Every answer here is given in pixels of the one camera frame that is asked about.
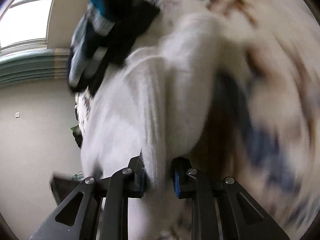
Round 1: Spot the white knit sweater with sequins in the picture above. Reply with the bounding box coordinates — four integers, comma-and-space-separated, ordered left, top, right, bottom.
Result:
80, 12, 249, 240

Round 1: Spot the bright window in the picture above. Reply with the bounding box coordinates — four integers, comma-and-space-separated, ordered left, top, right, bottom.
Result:
1, 0, 53, 49

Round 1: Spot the dark striped folded garment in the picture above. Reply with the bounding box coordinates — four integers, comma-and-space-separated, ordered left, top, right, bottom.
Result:
67, 0, 160, 95

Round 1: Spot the floral cream bed blanket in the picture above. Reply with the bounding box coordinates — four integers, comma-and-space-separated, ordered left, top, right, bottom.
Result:
75, 0, 320, 240

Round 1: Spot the teal striped curtain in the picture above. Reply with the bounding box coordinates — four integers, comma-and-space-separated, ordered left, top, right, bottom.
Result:
1, 49, 69, 87

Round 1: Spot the black object on floor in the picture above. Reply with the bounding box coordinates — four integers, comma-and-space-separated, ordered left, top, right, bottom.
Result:
49, 173, 82, 205

